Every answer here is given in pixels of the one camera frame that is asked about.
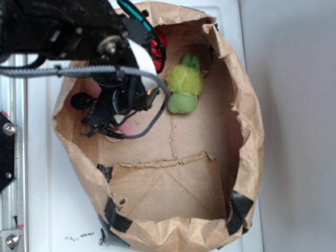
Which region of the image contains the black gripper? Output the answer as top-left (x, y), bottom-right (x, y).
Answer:
top-left (70, 76), bottom-right (160, 138)

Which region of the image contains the pink plush bunny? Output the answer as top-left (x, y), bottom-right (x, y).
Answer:
top-left (89, 79), bottom-right (135, 135)

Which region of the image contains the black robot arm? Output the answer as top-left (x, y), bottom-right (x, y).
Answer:
top-left (1, 1), bottom-right (170, 140)

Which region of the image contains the red crumpled paper ball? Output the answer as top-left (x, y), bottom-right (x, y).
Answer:
top-left (151, 28), bottom-right (167, 73)

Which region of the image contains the green plush toy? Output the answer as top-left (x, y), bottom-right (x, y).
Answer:
top-left (166, 54), bottom-right (204, 114)

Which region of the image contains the aluminium extrusion rail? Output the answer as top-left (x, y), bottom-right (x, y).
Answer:
top-left (0, 54), bottom-right (29, 252)

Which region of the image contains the grey braided cable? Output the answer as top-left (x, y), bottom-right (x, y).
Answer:
top-left (0, 65), bottom-right (173, 140)

